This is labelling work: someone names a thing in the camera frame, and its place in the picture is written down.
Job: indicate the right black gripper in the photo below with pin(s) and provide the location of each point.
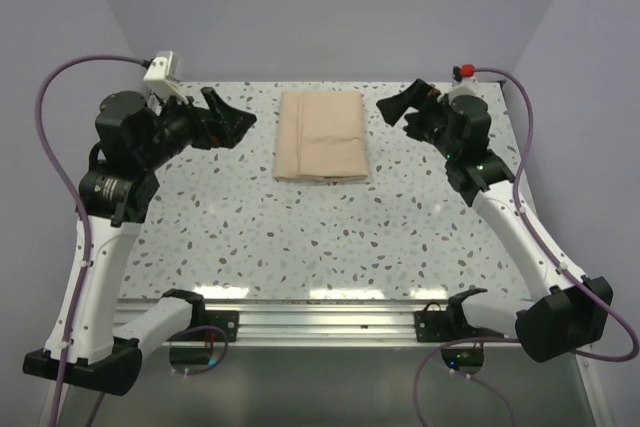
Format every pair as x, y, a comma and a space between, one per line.
394, 107

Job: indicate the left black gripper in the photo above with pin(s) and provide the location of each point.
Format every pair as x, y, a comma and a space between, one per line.
208, 131

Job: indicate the beige cloth wrap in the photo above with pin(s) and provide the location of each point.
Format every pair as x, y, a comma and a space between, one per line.
321, 137

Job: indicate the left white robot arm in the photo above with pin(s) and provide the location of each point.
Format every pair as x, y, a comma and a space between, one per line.
85, 349

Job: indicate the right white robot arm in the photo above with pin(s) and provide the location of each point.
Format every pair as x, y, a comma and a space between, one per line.
565, 309

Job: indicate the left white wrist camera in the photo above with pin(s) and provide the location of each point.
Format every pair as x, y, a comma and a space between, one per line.
163, 76

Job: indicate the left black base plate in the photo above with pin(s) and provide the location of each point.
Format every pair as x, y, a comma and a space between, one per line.
225, 320

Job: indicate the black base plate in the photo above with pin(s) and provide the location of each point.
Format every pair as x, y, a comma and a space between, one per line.
438, 322
225, 320

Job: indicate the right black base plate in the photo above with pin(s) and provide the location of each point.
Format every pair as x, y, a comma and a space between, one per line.
438, 322

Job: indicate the aluminium mounting rail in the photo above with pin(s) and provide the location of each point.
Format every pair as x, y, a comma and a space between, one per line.
355, 323

